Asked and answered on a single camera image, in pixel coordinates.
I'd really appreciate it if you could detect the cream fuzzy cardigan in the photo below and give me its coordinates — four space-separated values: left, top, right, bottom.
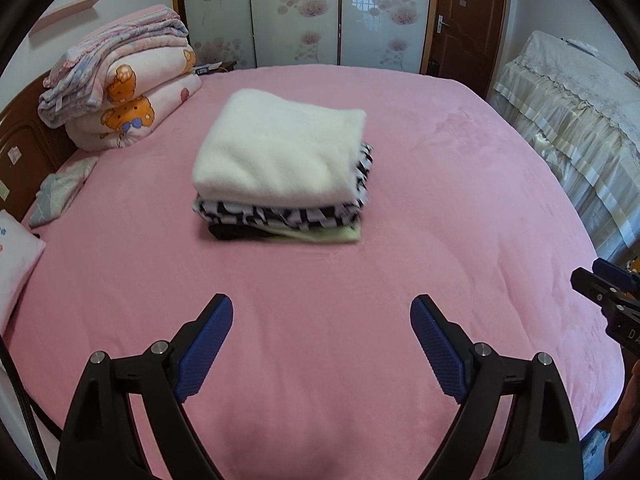
192 89 367 208

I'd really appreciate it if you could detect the pink plush bed blanket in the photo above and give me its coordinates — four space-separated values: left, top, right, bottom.
8 65 625 479

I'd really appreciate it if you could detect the beige lace covered furniture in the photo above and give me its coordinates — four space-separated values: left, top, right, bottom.
489 30 639 262

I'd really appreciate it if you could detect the light green folded garment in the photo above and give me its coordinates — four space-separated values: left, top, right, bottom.
258 221 361 245

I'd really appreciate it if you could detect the pink white pillow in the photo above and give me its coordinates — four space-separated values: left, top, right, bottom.
0 209 46 333

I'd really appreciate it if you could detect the black white patterned folded garment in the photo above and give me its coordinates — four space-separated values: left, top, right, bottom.
193 142 373 231

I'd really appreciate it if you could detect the small grey cloth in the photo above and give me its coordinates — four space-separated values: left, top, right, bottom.
27 156 99 228

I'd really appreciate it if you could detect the wooden headboard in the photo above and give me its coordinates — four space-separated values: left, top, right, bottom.
0 74 77 221

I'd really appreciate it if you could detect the dark brown wooden door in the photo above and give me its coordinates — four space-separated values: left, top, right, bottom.
427 0 506 98

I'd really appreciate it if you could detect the pink bear print quilt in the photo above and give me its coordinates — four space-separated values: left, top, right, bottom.
65 44 202 152

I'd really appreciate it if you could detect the lilac folded quilt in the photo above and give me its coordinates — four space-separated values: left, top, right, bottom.
38 4 188 128

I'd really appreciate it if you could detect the floral sliding wardrobe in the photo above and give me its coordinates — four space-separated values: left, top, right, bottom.
177 0 428 73

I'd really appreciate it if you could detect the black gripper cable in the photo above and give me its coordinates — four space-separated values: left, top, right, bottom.
0 334 64 480

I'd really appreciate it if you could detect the pink wall shelf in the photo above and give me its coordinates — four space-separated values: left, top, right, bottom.
28 0 100 36

